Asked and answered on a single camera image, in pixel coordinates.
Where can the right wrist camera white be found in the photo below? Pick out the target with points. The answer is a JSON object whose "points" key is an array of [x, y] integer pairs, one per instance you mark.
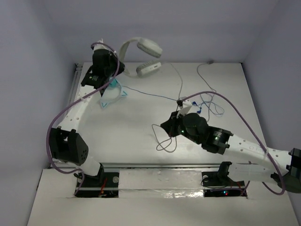
{"points": [[185, 107]]}

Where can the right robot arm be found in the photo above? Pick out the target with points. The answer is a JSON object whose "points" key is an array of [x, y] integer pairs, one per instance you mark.
{"points": [[247, 160]]}

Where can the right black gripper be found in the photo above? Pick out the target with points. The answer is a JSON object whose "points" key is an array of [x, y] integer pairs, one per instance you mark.
{"points": [[170, 125]]}

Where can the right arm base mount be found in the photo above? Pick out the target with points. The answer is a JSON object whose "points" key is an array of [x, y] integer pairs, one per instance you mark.
{"points": [[218, 184]]}

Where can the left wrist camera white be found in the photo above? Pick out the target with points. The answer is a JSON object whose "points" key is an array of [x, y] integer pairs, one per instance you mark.
{"points": [[98, 45]]}

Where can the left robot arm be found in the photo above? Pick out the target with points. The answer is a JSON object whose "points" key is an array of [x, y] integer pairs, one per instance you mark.
{"points": [[64, 141]]}

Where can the blue earbuds with cable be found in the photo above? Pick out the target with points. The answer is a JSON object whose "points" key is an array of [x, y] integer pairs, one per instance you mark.
{"points": [[213, 108]]}

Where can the white over-ear headphones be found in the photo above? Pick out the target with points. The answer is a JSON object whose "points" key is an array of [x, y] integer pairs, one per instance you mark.
{"points": [[150, 63]]}

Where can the teal cat-ear headphones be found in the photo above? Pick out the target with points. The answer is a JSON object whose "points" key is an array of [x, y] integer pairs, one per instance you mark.
{"points": [[113, 93]]}

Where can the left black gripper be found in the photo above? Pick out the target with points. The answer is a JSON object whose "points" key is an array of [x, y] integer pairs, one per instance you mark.
{"points": [[103, 88]]}

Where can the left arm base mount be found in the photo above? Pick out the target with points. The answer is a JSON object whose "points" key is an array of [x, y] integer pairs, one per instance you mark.
{"points": [[104, 185]]}

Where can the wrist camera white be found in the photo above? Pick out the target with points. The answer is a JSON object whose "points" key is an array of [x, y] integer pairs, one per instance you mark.
{"points": [[98, 45], [185, 107]]}

